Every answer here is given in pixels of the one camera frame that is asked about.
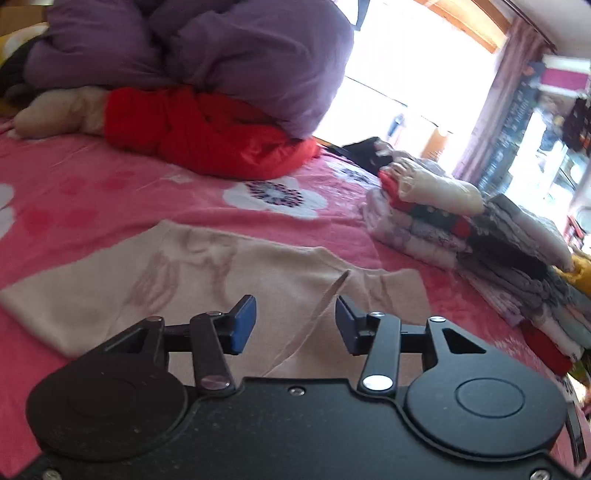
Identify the cream-topped folded clothes stack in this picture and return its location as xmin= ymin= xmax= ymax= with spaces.
xmin=362 ymin=157 xmax=486 ymax=274

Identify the pink floral bed sheet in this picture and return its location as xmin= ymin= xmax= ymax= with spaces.
xmin=0 ymin=115 xmax=591 ymax=479

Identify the red quilt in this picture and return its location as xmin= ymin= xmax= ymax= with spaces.
xmin=103 ymin=86 xmax=320 ymax=182

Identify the black garment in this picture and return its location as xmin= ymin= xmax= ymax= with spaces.
xmin=341 ymin=137 xmax=394 ymax=172

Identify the purple quilt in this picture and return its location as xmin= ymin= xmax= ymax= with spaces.
xmin=23 ymin=0 xmax=356 ymax=140

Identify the dark blue wall banner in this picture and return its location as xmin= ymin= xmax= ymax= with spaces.
xmin=479 ymin=62 xmax=544 ymax=198

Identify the mauve curtain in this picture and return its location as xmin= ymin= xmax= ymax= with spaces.
xmin=454 ymin=18 xmax=549 ymax=186

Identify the grey folded clothes stack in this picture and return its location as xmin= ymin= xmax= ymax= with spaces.
xmin=456 ymin=194 xmax=591 ymax=376

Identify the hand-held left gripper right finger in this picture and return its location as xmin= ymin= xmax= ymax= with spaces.
xmin=335 ymin=294 xmax=489 ymax=397

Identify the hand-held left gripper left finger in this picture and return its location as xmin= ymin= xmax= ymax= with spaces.
xmin=104 ymin=294 xmax=258 ymax=397

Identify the pink and white box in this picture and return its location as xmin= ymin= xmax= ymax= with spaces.
xmin=539 ymin=55 xmax=591 ymax=94

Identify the orange cardboard box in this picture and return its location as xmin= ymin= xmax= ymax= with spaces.
xmin=421 ymin=126 xmax=456 ymax=161

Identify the beige pillow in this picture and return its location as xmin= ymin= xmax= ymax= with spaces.
xmin=12 ymin=86 xmax=112 ymax=140

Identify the dark cloth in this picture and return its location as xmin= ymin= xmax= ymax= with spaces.
xmin=0 ymin=36 xmax=43 ymax=100

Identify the yellow cloth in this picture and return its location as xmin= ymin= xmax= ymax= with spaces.
xmin=555 ymin=252 xmax=591 ymax=297

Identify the pale grey garment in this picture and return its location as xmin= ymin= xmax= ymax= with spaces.
xmin=390 ymin=154 xmax=451 ymax=178

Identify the beige knit sweater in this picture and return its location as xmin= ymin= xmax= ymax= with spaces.
xmin=0 ymin=219 xmax=433 ymax=387

